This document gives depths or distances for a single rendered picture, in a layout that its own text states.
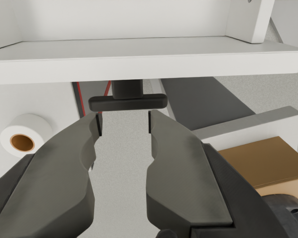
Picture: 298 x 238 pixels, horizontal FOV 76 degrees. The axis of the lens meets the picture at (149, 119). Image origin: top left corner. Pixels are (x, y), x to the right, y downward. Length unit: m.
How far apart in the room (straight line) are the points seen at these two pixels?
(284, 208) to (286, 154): 0.10
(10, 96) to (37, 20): 0.18
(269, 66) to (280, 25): 1.11
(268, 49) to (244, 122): 0.28
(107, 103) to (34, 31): 0.12
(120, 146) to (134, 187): 0.44
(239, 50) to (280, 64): 0.03
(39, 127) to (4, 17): 0.19
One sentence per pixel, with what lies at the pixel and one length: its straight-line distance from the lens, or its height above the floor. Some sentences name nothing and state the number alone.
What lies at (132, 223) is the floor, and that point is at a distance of 2.07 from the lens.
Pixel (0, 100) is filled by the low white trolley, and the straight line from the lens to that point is 0.41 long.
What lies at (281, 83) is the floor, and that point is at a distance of 1.45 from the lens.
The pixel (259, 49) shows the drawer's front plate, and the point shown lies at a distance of 0.18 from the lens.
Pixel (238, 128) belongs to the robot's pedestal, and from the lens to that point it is 0.44.
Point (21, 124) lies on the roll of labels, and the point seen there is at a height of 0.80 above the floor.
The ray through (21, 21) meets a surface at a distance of 0.26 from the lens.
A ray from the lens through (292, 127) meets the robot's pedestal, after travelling 0.50.
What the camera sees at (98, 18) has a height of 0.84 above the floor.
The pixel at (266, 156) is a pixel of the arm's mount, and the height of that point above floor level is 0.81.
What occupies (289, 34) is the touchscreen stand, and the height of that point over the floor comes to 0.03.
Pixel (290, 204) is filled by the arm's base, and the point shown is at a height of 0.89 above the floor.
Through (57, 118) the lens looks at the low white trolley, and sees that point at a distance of 0.39.
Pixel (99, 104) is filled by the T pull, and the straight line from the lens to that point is 0.18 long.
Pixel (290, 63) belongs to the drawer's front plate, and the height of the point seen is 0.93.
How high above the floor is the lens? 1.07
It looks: 59 degrees down
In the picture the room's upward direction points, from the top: 172 degrees clockwise
